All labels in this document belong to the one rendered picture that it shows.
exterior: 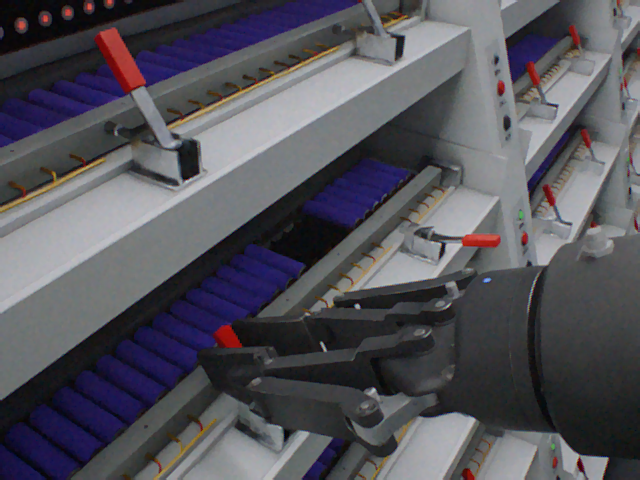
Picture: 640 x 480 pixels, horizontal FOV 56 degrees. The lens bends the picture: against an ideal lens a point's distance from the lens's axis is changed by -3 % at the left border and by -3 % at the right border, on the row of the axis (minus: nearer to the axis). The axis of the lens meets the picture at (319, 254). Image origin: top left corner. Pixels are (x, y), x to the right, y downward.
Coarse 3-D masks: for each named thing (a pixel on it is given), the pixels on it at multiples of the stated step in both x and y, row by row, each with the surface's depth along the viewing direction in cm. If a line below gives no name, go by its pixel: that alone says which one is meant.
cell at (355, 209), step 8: (320, 192) 68; (320, 200) 67; (328, 200) 67; (336, 200) 67; (344, 200) 67; (336, 208) 67; (344, 208) 66; (352, 208) 66; (360, 208) 66; (368, 208) 66; (360, 216) 65
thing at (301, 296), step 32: (416, 192) 68; (384, 224) 63; (352, 256) 59; (288, 288) 54; (320, 288) 55; (192, 384) 44; (160, 416) 42; (192, 416) 44; (128, 448) 40; (160, 448) 42
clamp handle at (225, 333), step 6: (216, 330) 42; (222, 330) 41; (228, 330) 41; (216, 336) 41; (222, 336) 41; (228, 336) 41; (234, 336) 42; (216, 342) 41; (222, 342) 41; (228, 342) 41; (234, 342) 42
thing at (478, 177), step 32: (384, 128) 77; (384, 160) 79; (416, 160) 76; (448, 160) 74; (480, 160) 71; (480, 192) 73; (448, 224) 67; (480, 224) 68; (448, 256) 62; (224, 416) 45; (192, 448) 43; (224, 448) 43; (256, 448) 43; (288, 448) 43; (320, 448) 47
